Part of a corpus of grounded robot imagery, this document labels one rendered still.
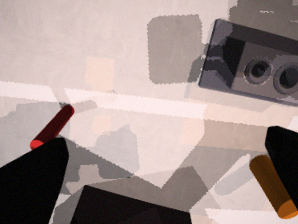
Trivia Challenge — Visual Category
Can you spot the dark red peg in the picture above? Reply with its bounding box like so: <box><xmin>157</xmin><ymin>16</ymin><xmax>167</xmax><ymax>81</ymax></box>
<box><xmin>31</xmin><ymin>104</ymin><xmax>74</xmax><ymax>149</ymax></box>

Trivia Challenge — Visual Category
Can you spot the orange cylinder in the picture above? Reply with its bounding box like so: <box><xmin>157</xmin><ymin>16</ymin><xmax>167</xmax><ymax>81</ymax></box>
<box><xmin>249</xmin><ymin>156</ymin><xmax>298</xmax><ymax>220</ymax></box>

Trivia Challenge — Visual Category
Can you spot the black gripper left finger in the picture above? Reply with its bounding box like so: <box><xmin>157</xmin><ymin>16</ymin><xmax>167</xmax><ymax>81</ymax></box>
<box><xmin>0</xmin><ymin>137</ymin><xmax>69</xmax><ymax>224</ymax></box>

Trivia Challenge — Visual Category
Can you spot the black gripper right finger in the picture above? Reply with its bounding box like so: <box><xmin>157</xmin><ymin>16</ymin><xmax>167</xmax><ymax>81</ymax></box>
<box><xmin>265</xmin><ymin>127</ymin><xmax>298</xmax><ymax>210</ymax></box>

